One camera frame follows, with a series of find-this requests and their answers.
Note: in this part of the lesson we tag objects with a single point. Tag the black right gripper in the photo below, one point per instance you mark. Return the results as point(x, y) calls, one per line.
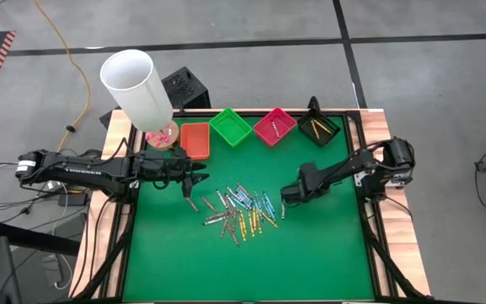
point(310, 177)

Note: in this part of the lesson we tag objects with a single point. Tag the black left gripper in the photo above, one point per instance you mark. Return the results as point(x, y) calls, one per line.
point(171, 166)

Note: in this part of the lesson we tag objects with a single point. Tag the white crayon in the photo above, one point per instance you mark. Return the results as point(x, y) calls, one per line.
point(222, 199)
point(230, 201)
point(275, 129)
point(214, 221)
point(283, 211)

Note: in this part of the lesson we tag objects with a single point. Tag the blue crayon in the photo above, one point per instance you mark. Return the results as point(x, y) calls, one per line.
point(237, 197)
point(269, 211)
point(268, 202)
point(245, 198)
point(257, 201)

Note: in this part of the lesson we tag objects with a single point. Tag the yellow crayon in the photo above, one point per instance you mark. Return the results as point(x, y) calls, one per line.
point(315, 129)
point(324, 126)
point(251, 224)
point(269, 219)
point(242, 226)
point(257, 220)

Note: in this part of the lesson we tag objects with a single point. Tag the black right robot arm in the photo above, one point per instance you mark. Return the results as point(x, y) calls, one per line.
point(352, 164)

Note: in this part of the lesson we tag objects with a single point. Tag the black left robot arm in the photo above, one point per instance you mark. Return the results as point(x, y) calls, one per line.
point(78, 171)

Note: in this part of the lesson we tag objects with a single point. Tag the orange plastic basket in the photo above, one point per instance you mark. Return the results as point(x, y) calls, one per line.
point(195, 141)

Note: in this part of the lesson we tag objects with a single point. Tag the round wooden pink dish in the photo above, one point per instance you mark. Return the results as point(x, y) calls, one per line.
point(173, 134)

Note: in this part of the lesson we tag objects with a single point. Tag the green plastic basket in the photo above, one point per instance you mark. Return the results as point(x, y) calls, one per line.
point(230, 126)

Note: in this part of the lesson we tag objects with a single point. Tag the black plastic basket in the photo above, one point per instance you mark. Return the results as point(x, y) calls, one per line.
point(325, 137)

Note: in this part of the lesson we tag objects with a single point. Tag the red plastic basket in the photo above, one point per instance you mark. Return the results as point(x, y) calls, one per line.
point(285, 122)

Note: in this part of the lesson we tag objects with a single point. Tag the black perforated box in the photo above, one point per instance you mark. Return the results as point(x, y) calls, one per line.
point(184, 88)

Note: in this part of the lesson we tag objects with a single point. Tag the wooden table side board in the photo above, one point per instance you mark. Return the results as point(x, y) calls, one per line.
point(118, 126)
point(399, 236)

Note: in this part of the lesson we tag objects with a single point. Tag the white cylindrical lamp shade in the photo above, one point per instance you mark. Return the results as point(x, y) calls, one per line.
point(142, 97)

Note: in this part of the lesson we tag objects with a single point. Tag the white power adapter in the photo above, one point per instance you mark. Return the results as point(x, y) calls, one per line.
point(53, 270)

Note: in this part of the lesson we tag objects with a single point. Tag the black floor beam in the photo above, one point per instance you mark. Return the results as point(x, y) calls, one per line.
point(32, 238)

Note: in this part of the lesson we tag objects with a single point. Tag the silver metal bracket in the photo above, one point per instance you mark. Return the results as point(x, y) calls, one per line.
point(358, 179)

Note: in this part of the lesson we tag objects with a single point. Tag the black aluminium table frame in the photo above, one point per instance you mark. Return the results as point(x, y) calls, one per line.
point(372, 262)

